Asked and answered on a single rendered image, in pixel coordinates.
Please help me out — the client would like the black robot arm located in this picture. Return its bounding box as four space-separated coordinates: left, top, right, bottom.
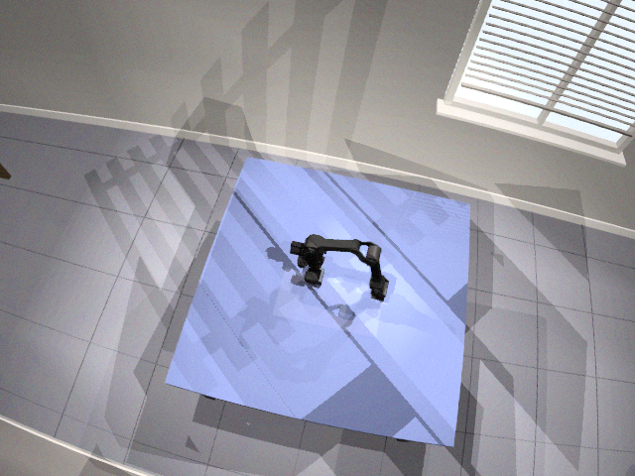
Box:
290 234 389 300

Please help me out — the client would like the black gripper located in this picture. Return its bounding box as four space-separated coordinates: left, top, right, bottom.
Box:
305 255 325 284

